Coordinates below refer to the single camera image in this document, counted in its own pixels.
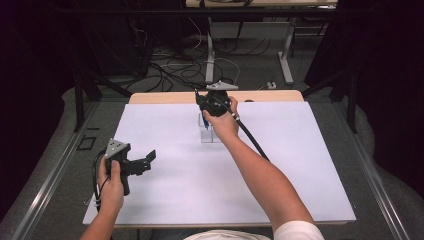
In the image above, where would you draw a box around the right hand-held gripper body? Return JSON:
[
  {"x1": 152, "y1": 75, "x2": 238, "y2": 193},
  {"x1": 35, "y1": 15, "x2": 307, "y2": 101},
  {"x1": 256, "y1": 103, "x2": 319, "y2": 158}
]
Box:
[{"x1": 197, "y1": 80, "x2": 240, "y2": 118}]

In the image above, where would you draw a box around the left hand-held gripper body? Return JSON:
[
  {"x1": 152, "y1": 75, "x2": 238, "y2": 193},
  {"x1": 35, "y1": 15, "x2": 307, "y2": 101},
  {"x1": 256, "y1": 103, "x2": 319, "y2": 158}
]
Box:
[{"x1": 104, "y1": 138, "x2": 150, "y2": 197}]

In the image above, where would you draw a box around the clear plastic organizer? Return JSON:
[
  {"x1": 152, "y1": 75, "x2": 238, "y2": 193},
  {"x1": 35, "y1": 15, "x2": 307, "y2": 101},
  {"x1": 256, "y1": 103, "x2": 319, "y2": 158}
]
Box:
[{"x1": 197, "y1": 112, "x2": 223, "y2": 145}]

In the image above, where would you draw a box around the person's right hand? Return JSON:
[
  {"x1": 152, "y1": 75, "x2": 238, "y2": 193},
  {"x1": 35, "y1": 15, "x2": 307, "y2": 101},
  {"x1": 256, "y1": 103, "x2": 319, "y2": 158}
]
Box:
[{"x1": 202, "y1": 96, "x2": 241, "y2": 143}]

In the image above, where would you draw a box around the person's left hand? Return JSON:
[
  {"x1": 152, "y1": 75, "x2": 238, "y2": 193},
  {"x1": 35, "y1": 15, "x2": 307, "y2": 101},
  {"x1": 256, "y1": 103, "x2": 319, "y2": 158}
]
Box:
[{"x1": 96, "y1": 159, "x2": 125, "y2": 212}]

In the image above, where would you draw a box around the wooden table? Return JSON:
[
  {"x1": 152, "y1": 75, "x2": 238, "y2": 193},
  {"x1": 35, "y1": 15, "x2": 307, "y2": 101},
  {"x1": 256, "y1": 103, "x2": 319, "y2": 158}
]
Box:
[{"x1": 82, "y1": 89, "x2": 358, "y2": 230}]

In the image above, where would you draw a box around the white desk leg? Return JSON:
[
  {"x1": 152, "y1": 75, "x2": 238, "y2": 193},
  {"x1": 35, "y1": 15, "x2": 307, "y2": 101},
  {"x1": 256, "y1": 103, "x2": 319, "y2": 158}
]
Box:
[
  {"x1": 277, "y1": 17, "x2": 296, "y2": 86},
  {"x1": 204, "y1": 16, "x2": 216, "y2": 85}
]

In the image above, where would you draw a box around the white table mat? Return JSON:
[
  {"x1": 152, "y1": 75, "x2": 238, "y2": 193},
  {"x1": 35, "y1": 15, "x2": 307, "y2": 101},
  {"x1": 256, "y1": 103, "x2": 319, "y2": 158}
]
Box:
[{"x1": 82, "y1": 101, "x2": 357, "y2": 226}]

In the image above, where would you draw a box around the black stand leg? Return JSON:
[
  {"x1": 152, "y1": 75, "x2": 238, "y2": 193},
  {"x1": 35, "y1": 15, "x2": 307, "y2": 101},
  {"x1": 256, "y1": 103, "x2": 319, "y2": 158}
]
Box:
[
  {"x1": 300, "y1": 64, "x2": 360, "y2": 135},
  {"x1": 73, "y1": 64, "x2": 134, "y2": 133}
]

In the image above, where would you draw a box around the person's white shirt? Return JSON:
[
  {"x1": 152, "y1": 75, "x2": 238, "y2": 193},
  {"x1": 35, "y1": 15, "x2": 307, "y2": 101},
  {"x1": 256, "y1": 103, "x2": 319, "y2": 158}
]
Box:
[{"x1": 182, "y1": 220, "x2": 326, "y2": 240}]

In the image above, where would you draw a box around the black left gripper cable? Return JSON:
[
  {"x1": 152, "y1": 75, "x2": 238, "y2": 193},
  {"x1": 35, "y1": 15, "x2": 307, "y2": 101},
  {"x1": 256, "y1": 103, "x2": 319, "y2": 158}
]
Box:
[{"x1": 91, "y1": 149, "x2": 112, "y2": 213}]

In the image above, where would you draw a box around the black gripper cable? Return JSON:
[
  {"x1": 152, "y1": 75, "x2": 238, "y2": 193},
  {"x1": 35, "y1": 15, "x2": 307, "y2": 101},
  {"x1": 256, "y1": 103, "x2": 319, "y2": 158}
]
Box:
[
  {"x1": 213, "y1": 95, "x2": 271, "y2": 162},
  {"x1": 91, "y1": 149, "x2": 112, "y2": 213}
]

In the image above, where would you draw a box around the bundle of black floor cables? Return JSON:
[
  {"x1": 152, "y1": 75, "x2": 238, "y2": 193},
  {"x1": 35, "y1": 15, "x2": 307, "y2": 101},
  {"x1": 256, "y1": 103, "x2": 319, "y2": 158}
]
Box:
[{"x1": 125, "y1": 36, "x2": 272, "y2": 93}]

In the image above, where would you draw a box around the white floor cable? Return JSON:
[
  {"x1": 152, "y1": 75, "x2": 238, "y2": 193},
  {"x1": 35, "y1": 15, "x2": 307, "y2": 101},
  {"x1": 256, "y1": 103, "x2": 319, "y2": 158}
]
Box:
[{"x1": 186, "y1": 16, "x2": 242, "y2": 86}]

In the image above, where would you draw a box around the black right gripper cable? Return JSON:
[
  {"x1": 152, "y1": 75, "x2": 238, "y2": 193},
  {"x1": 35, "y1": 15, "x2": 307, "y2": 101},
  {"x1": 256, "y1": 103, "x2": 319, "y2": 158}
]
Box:
[{"x1": 213, "y1": 95, "x2": 271, "y2": 162}]

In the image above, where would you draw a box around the metal floor rail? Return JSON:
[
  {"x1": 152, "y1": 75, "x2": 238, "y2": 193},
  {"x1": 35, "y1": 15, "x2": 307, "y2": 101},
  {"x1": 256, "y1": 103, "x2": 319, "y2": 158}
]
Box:
[
  {"x1": 12, "y1": 101, "x2": 102, "y2": 240},
  {"x1": 332, "y1": 99, "x2": 405, "y2": 240}
]

